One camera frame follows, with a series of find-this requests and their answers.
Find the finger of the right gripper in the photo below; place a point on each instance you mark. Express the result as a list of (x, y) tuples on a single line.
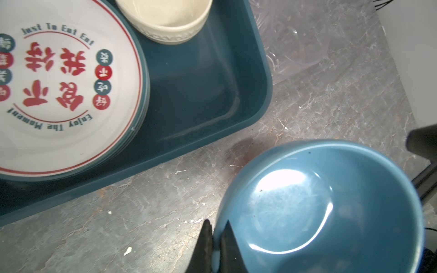
[(423, 142)]

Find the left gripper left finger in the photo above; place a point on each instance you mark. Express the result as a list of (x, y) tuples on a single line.
[(201, 260)]

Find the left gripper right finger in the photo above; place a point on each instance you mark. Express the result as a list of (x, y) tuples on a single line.
[(230, 256)]

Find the blue ceramic bowl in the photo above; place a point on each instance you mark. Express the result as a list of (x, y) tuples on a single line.
[(324, 206)]

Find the bowls cream inside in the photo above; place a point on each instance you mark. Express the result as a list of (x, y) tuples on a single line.
[(168, 22)]

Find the teal plastic bin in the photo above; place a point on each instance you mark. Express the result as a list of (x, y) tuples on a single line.
[(201, 91)]

